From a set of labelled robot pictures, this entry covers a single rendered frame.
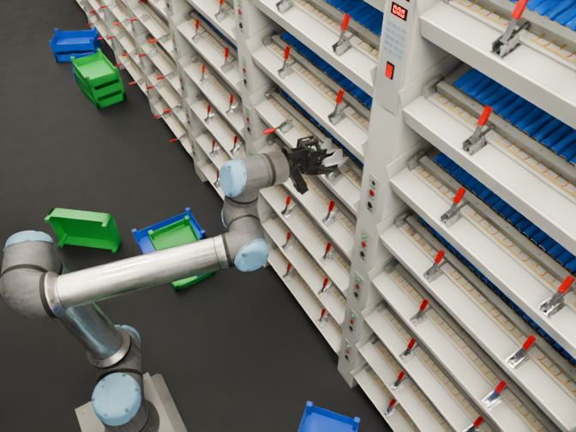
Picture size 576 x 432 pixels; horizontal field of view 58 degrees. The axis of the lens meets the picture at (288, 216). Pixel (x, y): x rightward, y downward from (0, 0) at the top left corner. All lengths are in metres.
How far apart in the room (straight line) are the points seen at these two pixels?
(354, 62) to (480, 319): 0.66
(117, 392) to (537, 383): 1.23
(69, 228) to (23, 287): 1.39
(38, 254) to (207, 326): 1.02
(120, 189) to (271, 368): 1.36
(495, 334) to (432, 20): 0.69
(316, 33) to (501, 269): 0.72
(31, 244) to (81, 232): 1.27
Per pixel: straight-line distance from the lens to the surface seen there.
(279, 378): 2.15
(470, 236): 1.16
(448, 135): 1.07
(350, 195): 1.48
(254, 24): 1.70
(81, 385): 2.30
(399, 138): 1.19
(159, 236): 2.53
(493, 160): 1.03
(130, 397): 1.81
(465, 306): 1.29
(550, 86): 0.89
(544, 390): 1.24
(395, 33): 1.09
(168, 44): 2.69
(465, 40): 0.97
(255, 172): 1.31
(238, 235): 1.30
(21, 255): 1.46
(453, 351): 1.45
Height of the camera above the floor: 1.93
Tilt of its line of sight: 46 degrees down
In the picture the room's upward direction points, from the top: 1 degrees counter-clockwise
